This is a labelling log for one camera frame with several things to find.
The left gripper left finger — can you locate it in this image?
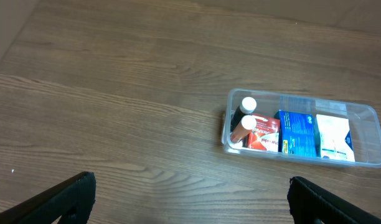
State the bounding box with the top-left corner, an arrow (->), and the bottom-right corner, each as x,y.
0,172 -> 96,223

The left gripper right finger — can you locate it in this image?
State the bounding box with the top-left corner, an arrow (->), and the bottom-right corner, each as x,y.
287,176 -> 381,224

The blue lozenge box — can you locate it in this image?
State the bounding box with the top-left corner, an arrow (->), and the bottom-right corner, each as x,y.
275,110 -> 317,157

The red white medicine box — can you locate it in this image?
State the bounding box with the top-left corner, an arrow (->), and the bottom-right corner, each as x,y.
247,114 -> 280,152

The orange tube white cap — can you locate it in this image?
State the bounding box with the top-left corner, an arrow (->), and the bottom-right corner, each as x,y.
230,115 -> 256,144

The black bottle white cap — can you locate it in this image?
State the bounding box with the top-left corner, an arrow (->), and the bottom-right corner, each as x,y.
230,96 -> 257,132

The clear plastic container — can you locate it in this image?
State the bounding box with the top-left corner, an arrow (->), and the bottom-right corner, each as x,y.
222,89 -> 381,168

